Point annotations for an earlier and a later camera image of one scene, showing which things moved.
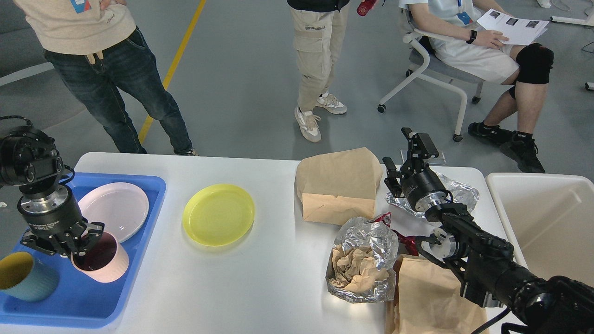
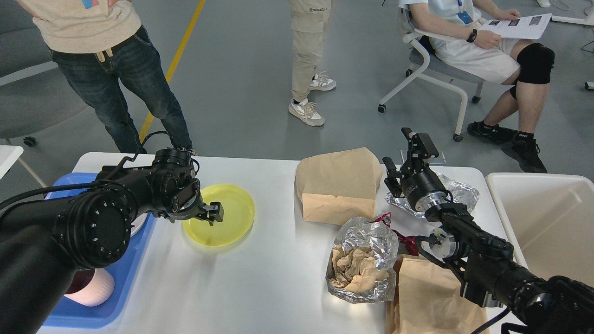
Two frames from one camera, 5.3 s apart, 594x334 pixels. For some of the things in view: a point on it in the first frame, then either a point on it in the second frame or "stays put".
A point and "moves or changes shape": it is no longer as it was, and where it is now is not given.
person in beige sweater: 97,50 stays put
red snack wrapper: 409,242 stays put
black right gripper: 422,187 stays put
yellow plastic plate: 218,214 stays put
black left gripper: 57,215 to 189,204
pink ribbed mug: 106,261 moves or changes shape
